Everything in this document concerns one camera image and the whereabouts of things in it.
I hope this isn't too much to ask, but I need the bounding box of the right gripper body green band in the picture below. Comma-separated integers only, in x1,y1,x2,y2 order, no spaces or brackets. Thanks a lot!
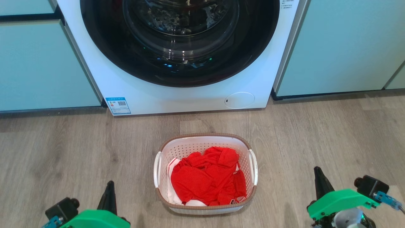
307,189,380,220

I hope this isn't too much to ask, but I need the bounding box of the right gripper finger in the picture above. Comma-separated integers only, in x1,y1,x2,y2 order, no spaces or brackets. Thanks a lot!
314,167,325,201
317,167,335,196

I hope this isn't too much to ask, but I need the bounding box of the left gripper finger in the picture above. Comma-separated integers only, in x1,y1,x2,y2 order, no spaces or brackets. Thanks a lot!
108,181,118,217
97,181,112,212

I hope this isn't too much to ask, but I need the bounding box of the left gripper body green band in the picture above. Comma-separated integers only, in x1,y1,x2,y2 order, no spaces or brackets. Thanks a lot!
60,210,131,228

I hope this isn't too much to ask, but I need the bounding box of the white laundry basket brown rim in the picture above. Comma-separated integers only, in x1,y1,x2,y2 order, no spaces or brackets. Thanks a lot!
153,133,259,215

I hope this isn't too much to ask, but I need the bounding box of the white garment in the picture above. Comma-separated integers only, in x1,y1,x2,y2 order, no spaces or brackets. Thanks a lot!
167,157,208,207

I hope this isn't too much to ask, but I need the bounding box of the blue energy label sticker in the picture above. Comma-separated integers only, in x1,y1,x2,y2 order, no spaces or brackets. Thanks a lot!
105,97,131,115

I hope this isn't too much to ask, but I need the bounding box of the red garment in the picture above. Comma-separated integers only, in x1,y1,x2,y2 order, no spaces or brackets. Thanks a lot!
170,146,247,206

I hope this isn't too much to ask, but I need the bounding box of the round white filter cover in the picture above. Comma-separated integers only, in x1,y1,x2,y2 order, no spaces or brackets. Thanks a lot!
224,92,255,109

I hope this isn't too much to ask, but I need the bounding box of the white front-load washing machine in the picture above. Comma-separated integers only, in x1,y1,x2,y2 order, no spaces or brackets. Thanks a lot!
57,0,302,116

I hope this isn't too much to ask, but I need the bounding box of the narrow pale green cabinet door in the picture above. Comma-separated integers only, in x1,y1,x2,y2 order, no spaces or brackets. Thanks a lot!
384,63,405,90

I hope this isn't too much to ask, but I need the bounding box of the wide pale green cabinet door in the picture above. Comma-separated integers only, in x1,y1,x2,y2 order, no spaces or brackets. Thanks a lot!
274,0,405,97

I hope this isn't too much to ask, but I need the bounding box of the black round washer door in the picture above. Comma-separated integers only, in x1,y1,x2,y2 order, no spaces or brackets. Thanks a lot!
80,0,280,88

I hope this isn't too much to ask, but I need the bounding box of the pale green drawer front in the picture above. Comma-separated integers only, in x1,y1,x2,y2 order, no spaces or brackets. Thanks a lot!
0,0,57,16

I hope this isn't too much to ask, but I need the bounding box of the blue left camera connector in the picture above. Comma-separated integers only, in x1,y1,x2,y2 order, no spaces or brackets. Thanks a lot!
41,216,62,228

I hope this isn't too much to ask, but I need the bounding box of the blue camera connector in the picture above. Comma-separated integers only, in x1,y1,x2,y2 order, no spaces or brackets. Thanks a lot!
373,191,402,210
41,216,62,228

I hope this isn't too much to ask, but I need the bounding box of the blue right camera connector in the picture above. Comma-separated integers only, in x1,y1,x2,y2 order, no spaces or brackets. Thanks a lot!
373,191,402,210

